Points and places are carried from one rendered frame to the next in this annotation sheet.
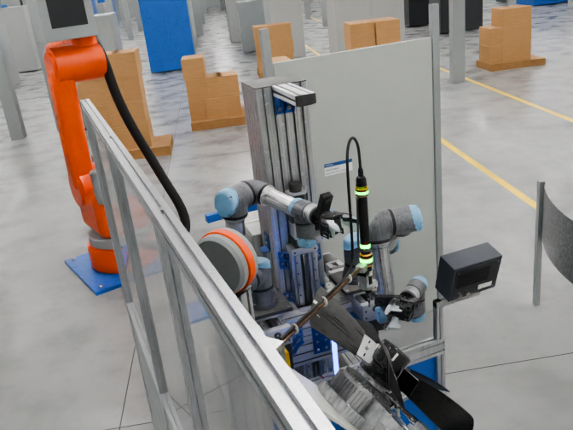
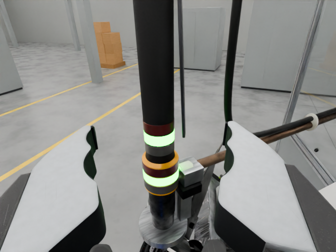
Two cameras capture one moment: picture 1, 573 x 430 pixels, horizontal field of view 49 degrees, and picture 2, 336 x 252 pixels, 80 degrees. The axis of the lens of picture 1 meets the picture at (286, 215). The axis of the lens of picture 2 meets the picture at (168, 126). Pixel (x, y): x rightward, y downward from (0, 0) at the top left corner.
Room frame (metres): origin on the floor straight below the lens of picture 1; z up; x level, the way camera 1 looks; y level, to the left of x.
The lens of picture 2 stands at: (2.13, -0.16, 1.72)
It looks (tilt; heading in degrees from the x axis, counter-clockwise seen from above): 28 degrees down; 209
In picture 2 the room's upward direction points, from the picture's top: 1 degrees counter-clockwise
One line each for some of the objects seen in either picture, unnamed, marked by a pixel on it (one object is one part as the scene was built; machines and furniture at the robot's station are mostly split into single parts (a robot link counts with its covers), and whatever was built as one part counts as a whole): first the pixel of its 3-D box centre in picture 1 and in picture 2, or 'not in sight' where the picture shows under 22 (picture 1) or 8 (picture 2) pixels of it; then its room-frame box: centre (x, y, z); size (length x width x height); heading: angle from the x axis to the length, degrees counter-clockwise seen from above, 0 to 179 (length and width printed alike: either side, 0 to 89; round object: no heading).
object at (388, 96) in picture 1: (363, 187); not in sight; (3.99, -0.53, 1.10); 1.21 x 0.05 x 2.20; 110
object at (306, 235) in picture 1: (308, 231); not in sight; (2.31, -0.08, 1.54); 0.11 x 0.08 x 0.11; 137
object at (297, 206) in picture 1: (303, 210); not in sight; (2.30, -0.07, 1.64); 0.11 x 0.08 x 0.09; 30
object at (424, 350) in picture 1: (355, 374); not in sight; (2.34, -0.23, 0.82); 0.90 x 0.04 x 0.08; 110
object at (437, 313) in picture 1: (437, 319); not in sight; (2.49, -0.63, 0.96); 0.03 x 0.03 x 0.20; 20
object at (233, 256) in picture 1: (225, 261); not in sight; (1.38, 0.16, 1.88); 0.17 x 0.15 x 0.16; 20
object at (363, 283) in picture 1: (366, 274); (168, 198); (1.96, -0.25, 1.50); 0.09 x 0.07 x 0.10; 145
